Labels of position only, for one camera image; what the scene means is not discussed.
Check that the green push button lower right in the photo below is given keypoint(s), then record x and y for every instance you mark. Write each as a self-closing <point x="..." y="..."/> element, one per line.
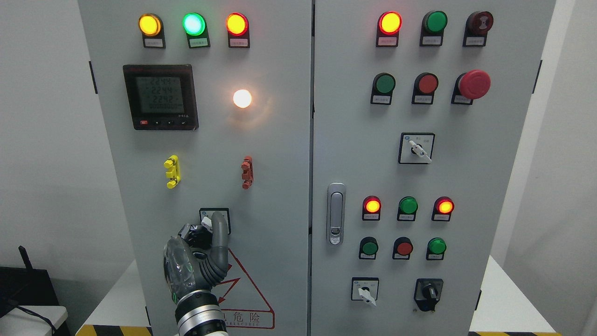
<point x="436" y="248"/>

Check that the red lit lamp lower right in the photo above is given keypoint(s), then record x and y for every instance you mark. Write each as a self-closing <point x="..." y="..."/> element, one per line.
<point x="442" y="209"/>

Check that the red lit lamp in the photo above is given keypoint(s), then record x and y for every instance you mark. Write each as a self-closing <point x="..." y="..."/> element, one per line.
<point x="371" y="209"/>
<point x="442" y="209"/>

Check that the green push button lower left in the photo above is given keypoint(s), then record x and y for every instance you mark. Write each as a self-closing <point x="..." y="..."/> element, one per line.
<point x="368" y="248"/>

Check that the red indicator lamp left door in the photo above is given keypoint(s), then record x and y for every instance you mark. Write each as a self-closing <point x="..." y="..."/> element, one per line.
<point x="238" y="30"/>

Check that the white rotary switch door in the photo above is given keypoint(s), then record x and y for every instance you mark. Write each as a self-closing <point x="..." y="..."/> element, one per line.
<point x="206" y="215"/>

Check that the red lit lamp right door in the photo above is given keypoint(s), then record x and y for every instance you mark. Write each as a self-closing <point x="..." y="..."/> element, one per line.
<point x="387" y="31"/>

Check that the black rotary selector switch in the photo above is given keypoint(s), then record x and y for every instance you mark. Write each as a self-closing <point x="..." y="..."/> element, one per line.
<point x="428" y="293"/>

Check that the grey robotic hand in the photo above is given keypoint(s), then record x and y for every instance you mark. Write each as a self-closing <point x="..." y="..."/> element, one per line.
<point x="184" y="272"/>

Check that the black box with antenna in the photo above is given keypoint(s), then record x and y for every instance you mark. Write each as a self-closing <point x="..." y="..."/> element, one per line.
<point x="28" y="286"/>

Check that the yellow indicator lamp top left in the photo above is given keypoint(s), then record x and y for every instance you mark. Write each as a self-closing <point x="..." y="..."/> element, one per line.
<point x="152" y="32"/>

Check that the white rotary switch upper right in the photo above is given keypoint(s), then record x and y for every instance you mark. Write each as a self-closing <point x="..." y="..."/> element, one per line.
<point x="416" y="148"/>

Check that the silver black robot forearm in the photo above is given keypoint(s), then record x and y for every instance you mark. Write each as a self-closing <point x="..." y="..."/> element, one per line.
<point x="198" y="314"/>

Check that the silver door lock handle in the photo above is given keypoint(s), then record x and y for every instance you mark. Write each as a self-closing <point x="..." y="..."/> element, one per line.
<point x="335" y="215"/>

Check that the black digital power meter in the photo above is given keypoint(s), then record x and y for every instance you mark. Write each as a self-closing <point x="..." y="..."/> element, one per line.
<point x="161" y="96"/>

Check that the red terminal connector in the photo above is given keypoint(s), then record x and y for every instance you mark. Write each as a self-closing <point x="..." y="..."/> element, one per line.
<point x="247" y="172"/>

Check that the yellow terminal connector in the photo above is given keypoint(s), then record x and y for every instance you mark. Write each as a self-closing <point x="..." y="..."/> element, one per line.
<point x="172" y="171"/>

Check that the dark red buzzer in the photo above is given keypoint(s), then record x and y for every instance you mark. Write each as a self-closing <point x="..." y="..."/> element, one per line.
<point x="477" y="26"/>

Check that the red push button upper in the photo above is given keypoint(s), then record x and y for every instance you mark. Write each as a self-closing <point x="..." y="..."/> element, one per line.
<point x="424" y="89"/>

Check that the red push button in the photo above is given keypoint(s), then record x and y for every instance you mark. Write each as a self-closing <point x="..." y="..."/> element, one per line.
<point x="424" y="89"/>
<point x="402" y="249"/>

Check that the red emergency stop button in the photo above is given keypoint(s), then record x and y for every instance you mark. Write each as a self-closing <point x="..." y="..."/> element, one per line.
<point x="469" y="86"/>

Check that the white rotary switch lower right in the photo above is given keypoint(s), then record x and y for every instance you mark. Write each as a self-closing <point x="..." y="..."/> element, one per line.
<point x="365" y="289"/>

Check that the red triangle electric warning sticker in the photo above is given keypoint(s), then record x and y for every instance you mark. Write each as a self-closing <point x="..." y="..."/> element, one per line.
<point x="242" y="303"/>

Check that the white rotary switch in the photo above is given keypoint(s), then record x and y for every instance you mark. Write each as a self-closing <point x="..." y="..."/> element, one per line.
<point x="416" y="148"/>
<point x="365" y="289"/>

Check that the small clear light bulb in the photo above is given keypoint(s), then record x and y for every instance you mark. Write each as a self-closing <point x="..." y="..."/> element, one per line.
<point x="242" y="98"/>

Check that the green push button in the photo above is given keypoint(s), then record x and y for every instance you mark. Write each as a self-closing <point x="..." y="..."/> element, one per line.
<point x="382" y="89"/>
<point x="436" y="248"/>
<point x="368" y="248"/>

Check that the green lamp top right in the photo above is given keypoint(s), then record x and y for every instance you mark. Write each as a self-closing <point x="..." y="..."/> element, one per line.
<point x="432" y="28"/>

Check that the white box lower left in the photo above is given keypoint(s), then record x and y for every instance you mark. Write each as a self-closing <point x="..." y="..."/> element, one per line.
<point x="18" y="323"/>

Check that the green push button upper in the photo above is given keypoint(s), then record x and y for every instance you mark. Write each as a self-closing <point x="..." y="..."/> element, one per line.
<point x="382" y="89"/>

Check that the grey electrical control cabinet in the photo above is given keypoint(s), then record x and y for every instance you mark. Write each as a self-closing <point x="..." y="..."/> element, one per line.
<point x="310" y="68"/>

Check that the green lit indicator lamp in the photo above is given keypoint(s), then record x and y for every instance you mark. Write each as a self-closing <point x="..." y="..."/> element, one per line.
<point x="196" y="31"/>

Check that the green lamp lower middle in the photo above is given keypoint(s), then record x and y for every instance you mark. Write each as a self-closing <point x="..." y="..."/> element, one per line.
<point x="407" y="209"/>

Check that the red push button lower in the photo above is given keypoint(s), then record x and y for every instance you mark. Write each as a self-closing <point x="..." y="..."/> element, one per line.
<point x="402" y="249"/>

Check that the red lit lamp lower left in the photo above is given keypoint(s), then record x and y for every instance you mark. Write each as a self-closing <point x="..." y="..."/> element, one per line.
<point x="371" y="209"/>

